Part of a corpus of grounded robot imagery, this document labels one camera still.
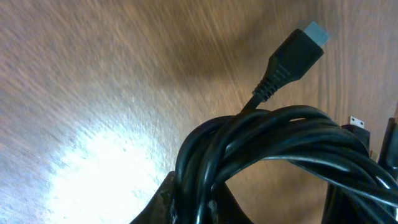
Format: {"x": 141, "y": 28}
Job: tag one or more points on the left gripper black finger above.
{"x": 222, "y": 208}

